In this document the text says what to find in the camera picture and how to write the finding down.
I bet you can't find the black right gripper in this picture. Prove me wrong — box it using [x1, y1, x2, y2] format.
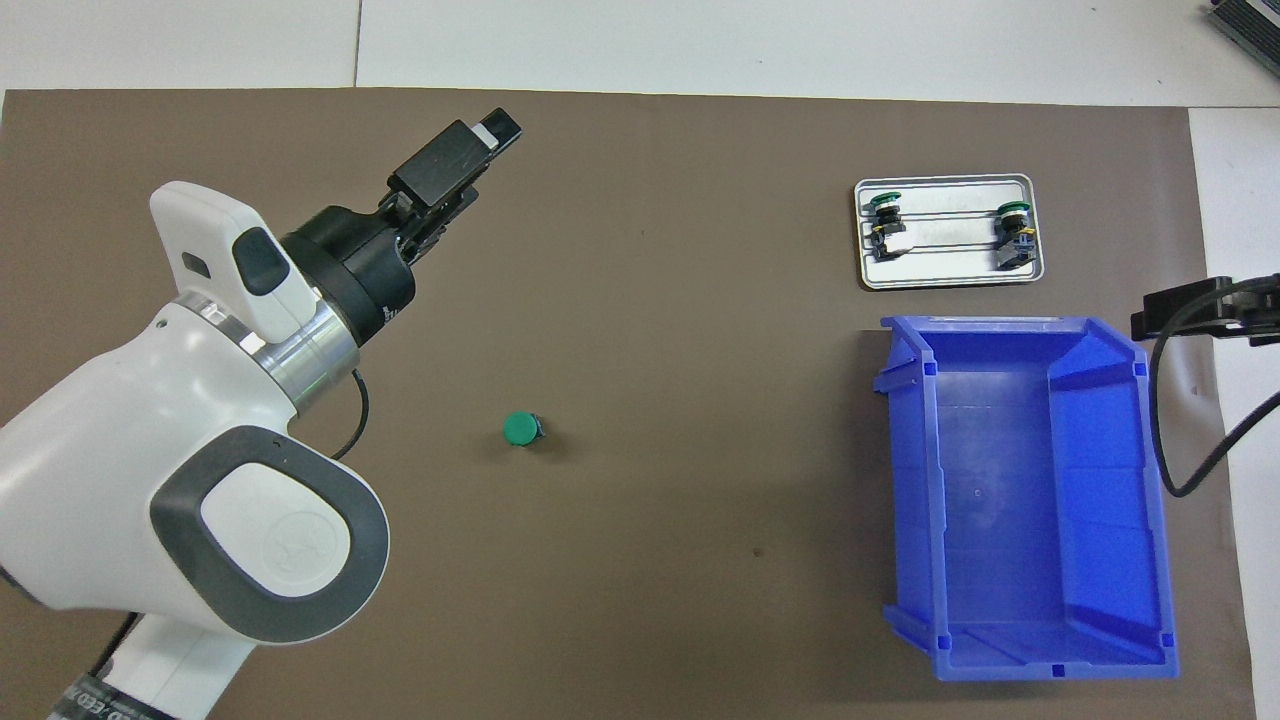
[1130, 273, 1280, 346]

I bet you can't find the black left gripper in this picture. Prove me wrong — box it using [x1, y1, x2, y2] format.
[283, 108, 523, 346]

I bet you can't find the grey metal tray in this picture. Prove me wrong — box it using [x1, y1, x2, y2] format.
[854, 174, 1046, 292]

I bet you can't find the blue plastic storage bin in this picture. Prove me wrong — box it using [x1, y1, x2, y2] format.
[872, 315, 1181, 683]

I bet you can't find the brown table mat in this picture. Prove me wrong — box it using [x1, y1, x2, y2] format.
[0, 88, 1256, 720]

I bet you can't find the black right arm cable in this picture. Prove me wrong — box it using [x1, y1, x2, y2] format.
[1148, 290, 1280, 498]

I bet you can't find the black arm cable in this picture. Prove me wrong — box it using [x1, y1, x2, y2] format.
[1148, 290, 1280, 498]
[90, 368, 371, 681]

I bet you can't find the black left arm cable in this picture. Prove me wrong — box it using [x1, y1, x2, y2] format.
[90, 368, 371, 681]

